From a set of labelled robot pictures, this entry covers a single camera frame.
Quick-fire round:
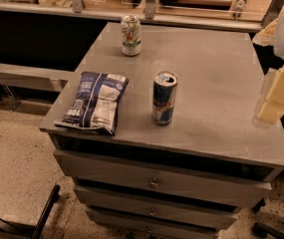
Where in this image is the white green soda can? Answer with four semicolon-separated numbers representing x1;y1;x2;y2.
121;15;142;56

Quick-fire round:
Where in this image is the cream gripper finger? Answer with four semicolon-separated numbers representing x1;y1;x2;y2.
254;66;284;124
252;19;278;47

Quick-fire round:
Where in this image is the blue white chip bag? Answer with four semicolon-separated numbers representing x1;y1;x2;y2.
54;72;129;135

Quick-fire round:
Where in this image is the black chair leg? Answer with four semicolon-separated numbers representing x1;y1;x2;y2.
31;184;60;239

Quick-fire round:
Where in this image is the grey drawer cabinet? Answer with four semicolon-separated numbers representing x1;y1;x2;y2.
39;21;284;239

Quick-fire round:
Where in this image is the grey drawer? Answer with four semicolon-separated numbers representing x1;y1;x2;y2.
74;185;237;230
54;149;271;207
85;206;220;239

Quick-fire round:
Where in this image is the bottom grey drawer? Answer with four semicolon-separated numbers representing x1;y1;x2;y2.
85;206;220;239

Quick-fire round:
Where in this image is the middle grey drawer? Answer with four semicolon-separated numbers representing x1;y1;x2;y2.
74;185;237;230

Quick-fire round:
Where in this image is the grey metal rail shelf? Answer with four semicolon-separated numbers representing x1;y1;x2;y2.
0;63;74;93

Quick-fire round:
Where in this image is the blue silver redbull can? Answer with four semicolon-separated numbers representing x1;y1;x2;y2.
151;71;178;125

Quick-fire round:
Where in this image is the top grey drawer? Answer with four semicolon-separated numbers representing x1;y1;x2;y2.
54;149;271;207

